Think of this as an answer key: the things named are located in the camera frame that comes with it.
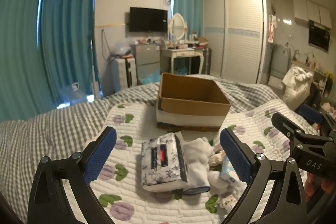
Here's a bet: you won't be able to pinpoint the brown cardboard box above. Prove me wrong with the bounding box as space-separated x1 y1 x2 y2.
156 72 231 132

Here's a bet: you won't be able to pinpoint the large water bottle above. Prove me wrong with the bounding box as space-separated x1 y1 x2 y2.
62 82 87 106

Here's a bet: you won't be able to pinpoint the small blue tissue packet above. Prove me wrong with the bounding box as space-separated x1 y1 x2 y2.
220 154 238 184

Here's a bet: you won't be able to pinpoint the white suitcase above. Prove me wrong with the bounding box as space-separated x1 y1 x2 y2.
112 57 137 93

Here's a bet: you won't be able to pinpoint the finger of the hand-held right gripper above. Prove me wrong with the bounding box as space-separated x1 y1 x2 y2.
298 103 336 132
272 112 332 144

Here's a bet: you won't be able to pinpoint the pink hanging clothes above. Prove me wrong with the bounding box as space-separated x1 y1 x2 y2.
268 14 277 43

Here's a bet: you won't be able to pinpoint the floral tissue pack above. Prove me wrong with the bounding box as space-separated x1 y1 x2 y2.
141 132 188 191

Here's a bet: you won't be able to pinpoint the black range hood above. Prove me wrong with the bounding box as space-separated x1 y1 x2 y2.
308 20 331 51

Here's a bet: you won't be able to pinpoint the white wall cabinets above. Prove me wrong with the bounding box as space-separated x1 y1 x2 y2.
293 0 332 28

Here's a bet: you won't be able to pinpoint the dark hanging cable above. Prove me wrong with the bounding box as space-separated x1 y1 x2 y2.
101 28 111 59

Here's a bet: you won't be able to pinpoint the white oval mirror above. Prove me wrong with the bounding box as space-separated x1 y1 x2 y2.
168 13 188 43

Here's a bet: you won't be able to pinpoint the dark suitcase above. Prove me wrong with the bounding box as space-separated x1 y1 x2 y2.
202 48 212 75

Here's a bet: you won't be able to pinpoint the wide teal curtain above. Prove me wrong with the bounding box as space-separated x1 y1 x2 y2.
0 0 57 122

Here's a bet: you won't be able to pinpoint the clear plastic bag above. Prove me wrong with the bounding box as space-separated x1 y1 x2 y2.
113 40 132 56

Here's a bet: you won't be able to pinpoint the quilted floral mat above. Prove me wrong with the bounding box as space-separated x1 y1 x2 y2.
63 101 323 224

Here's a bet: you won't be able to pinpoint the narrow teal curtain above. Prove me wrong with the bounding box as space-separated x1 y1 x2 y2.
171 0 204 75

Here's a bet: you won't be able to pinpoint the blue plastic bag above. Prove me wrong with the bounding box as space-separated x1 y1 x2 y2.
139 74 161 86

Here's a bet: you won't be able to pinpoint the person's right hand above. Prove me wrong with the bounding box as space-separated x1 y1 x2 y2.
304 173 333 195

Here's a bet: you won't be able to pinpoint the small silver fridge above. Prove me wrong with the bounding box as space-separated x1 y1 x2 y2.
130 43 161 84

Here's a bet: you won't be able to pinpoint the grey washing machine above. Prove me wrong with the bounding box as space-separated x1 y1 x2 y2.
269 44 292 86

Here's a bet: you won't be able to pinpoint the black wall television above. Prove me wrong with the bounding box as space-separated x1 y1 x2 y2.
129 7 168 33

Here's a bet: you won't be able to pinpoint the white sliding door wardrobe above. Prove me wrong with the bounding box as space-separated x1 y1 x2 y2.
202 0 269 84

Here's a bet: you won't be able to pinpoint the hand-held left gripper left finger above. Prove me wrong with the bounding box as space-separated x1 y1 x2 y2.
28 126 117 224

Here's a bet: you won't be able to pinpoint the white towel with blue trim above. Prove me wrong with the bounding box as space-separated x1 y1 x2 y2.
182 137 212 195

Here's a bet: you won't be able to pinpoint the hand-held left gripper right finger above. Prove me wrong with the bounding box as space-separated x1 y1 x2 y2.
219 127 307 224

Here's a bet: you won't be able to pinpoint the white dressing table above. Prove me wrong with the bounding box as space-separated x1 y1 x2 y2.
160 47 205 75

